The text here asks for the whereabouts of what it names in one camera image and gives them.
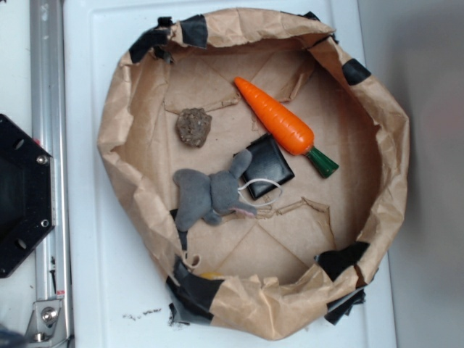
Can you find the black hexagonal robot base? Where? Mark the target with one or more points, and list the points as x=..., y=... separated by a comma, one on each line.
x=26, y=196

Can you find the orange toy carrot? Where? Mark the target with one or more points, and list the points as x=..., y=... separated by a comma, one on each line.
x=295, y=136

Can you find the black square leather pad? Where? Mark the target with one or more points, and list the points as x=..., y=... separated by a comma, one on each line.
x=267, y=162

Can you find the grey plush elephant toy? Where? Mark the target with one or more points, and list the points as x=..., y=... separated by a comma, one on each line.
x=211, y=197

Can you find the brown rough rock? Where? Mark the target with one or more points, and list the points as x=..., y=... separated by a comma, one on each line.
x=193, y=126

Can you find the brown paper bin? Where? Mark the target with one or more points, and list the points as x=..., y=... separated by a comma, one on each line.
x=313, y=243

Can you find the small yellow object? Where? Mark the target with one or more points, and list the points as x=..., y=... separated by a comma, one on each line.
x=212, y=275

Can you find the white plastic tray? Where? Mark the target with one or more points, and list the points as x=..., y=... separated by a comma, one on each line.
x=119, y=297

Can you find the aluminium extrusion rail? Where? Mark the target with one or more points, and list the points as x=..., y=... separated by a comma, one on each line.
x=53, y=265

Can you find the metal corner bracket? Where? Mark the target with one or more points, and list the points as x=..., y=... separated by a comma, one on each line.
x=48, y=325

